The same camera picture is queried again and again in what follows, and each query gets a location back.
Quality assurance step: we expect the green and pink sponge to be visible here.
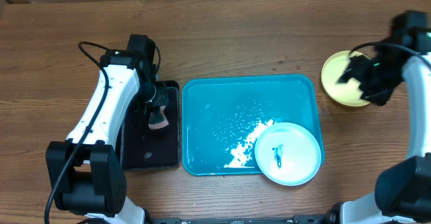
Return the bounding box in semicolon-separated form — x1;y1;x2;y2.
148;106;169;130

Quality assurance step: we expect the yellow plate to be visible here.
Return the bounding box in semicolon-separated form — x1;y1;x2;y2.
321;50;370;107

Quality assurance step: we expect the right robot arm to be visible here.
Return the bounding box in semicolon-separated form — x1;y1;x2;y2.
318;10;430;223

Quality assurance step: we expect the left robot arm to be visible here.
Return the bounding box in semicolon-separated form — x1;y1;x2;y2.
44;34;168;223

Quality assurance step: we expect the black water tray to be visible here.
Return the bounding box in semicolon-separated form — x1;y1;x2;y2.
117;81;180;170

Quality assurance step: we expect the teal plastic tray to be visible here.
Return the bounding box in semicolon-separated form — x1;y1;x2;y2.
182;75;323;176

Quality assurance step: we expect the light blue plate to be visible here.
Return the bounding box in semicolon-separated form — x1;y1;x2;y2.
255;122;323;186

